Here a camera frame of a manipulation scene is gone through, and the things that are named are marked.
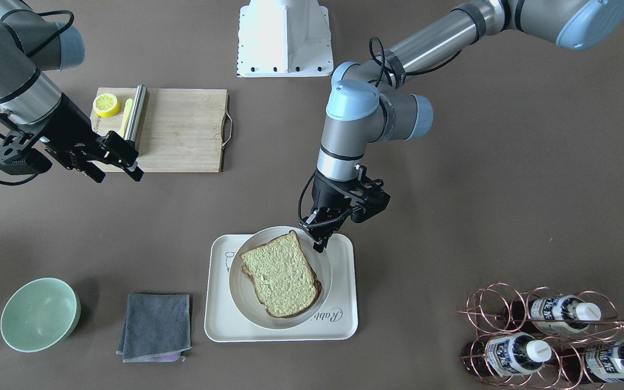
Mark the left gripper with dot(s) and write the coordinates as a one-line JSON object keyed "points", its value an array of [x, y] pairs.
{"points": [[325, 194]]}

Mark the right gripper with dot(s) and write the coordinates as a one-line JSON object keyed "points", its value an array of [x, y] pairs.
{"points": [[66, 126]]}

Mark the bread slice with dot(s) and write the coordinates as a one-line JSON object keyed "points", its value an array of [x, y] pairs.
{"points": [[290, 300], [280, 260]]}

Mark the white round plate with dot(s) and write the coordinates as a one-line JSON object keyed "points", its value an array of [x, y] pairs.
{"points": [[243, 294]]}

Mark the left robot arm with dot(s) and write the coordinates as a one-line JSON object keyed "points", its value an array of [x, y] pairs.
{"points": [[367, 106]]}

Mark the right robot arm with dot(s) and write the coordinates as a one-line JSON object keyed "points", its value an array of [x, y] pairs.
{"points": [[29, 46]]}

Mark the cream rabbit tray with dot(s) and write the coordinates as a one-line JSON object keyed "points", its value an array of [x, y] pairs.
{"points": [[337, 319]]}

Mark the steel cylinder muddler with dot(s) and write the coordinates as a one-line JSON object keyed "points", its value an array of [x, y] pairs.
{"points": [[139, 99]]}

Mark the half lemon slice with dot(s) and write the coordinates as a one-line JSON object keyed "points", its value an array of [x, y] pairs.
{"points": [[106, 105]]}

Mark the bread slice on plate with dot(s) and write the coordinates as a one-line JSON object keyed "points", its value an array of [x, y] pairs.
{"points": [[290, 300]]}

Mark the wooden cutting board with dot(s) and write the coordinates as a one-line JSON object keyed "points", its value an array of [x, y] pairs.
{"points": [[181, 130]]}

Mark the green bowl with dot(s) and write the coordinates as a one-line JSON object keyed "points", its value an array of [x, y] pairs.
{"points": [[39, 315]]}

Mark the grey folded cloth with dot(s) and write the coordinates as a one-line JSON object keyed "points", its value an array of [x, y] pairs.
{"points": [[156, 328]]}

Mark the dark drink bottle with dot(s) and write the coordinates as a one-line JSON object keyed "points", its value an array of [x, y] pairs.
{"points": [[556, 315], [595, 363], [515, 354]]}

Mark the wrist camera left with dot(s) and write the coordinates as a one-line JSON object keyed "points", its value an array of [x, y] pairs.
{"points": [[368, 195]]}

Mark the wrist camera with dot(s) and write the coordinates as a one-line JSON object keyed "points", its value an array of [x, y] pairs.
{"points": [[18, 156], [368, 195]]}

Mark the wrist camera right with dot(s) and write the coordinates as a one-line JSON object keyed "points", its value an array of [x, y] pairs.
{"points": [[18, 156]]}

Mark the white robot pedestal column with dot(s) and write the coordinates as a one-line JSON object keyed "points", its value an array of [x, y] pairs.
{"points": [[284, 39]]}

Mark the copper wire bottle rack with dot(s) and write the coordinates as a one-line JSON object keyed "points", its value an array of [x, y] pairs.
{"points": [[484, 309]]}

